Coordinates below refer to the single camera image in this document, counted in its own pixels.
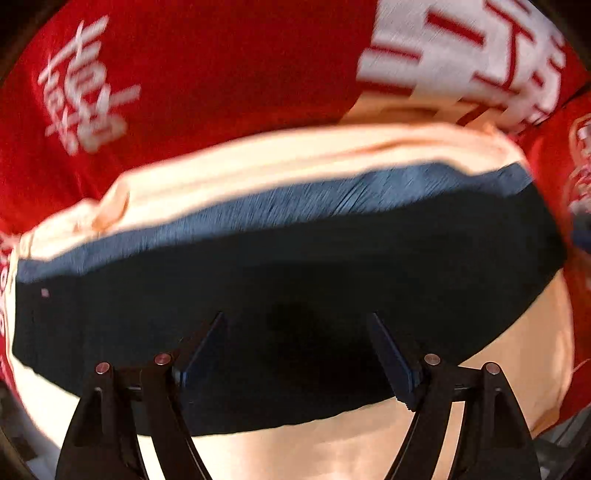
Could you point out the black pants with blue waistband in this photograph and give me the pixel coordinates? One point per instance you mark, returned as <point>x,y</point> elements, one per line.
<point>277,277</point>

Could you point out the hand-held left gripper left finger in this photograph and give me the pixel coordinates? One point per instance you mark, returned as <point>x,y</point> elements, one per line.
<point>203,353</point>

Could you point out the cream folded cloth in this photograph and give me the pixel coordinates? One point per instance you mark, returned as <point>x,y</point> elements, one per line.
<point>300,152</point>

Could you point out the red printed blanket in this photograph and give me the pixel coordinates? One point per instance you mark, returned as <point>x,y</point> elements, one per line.
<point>207,69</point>

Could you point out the red floral cushion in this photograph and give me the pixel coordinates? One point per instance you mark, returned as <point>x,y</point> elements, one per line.
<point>554,152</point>

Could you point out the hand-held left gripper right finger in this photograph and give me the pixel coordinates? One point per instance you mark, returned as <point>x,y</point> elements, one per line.
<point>392,360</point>

